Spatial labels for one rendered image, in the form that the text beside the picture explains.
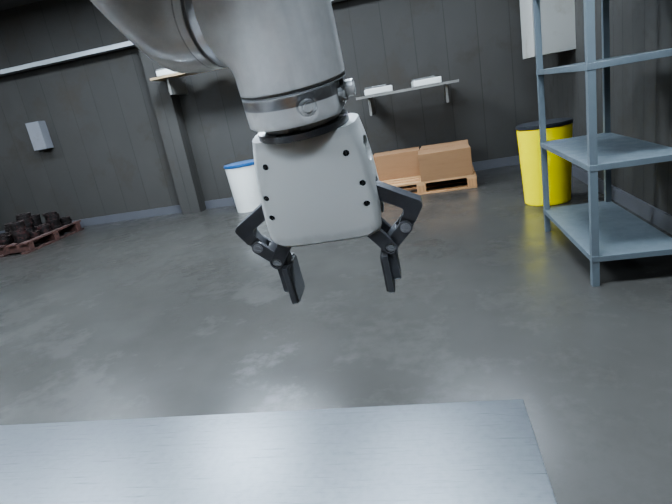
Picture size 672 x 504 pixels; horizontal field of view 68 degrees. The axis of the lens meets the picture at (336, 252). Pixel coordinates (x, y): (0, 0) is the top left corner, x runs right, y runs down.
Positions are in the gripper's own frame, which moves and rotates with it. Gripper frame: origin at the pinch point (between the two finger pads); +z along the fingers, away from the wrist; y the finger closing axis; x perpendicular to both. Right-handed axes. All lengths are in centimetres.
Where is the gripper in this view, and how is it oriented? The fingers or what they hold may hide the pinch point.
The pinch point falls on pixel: (342, 282)
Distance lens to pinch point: 47.4
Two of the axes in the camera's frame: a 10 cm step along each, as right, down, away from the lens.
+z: 2.2, 8.7, 4.5
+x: -1.3, 4.8, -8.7
